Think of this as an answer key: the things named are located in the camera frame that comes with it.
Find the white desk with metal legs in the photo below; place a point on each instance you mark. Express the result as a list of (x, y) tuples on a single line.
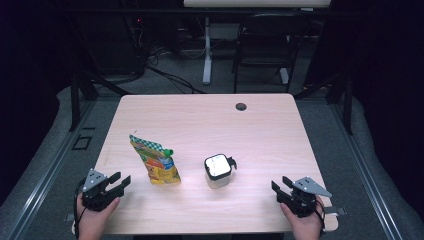
[(207, 50)]

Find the person's right hand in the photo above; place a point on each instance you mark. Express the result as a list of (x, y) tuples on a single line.
[(306, 228)]

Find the yellow green spout pouch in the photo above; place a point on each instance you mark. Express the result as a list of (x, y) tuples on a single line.
[(156, 165)]

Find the black metal frame stand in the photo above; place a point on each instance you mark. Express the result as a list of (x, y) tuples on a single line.
[(75, 100), (348, 106)]

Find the black folding chair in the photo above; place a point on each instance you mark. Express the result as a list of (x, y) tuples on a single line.
[(266, 46)]

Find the grey metal table bracket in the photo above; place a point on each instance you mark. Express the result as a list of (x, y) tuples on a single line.
[(69, 217), (335, 210)]

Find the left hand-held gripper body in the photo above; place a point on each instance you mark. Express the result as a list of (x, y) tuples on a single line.
[(96, 195)]

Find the person's left hand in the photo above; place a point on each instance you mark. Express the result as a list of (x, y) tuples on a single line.
[(91, 223)]

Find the dark equipment with red light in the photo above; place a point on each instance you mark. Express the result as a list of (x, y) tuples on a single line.
[(133, 43)]

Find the clear container with black lid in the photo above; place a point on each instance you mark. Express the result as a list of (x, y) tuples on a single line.
[(217, 168)]

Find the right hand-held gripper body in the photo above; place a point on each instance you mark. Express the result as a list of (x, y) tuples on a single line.
[(303, 200)]

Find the grey metal floor rail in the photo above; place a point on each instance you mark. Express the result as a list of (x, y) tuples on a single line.
[(50, 170), (366, 180)]

